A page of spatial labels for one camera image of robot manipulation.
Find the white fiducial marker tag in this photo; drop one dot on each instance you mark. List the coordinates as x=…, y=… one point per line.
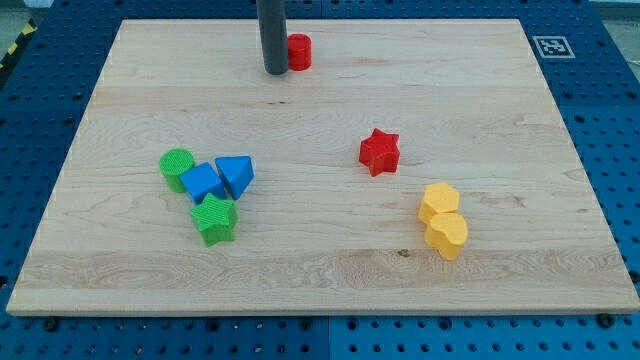
x=553, y=47

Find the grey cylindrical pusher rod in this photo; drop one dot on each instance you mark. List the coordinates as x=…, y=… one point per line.
x=273, y=35

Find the blue triangle block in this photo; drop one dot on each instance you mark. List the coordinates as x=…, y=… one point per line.
x=236, y=173

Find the red cylinder block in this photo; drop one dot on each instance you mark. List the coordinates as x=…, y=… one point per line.
x=299, y=48

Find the green star block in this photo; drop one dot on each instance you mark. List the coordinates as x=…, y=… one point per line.
x=215, y=219

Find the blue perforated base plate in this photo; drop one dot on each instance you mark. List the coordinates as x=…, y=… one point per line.
x=58, y=65

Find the yellow hexagon block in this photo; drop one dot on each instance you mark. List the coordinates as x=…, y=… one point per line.
x=438, y=198

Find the yellow black hazard tape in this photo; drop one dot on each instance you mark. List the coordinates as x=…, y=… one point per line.
x=17, y=48

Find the red star block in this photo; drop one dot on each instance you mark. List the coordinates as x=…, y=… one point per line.
x=380, y=152

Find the wooden board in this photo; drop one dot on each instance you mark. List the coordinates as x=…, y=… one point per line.
x=317, y=234

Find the blue cube block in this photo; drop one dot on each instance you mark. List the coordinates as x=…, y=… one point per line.
x=202, y=180

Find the green cylinder block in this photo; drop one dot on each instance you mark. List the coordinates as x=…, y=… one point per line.
x=173, y=164

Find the yellow heart block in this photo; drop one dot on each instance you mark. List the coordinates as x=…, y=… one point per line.
x=447, y=233

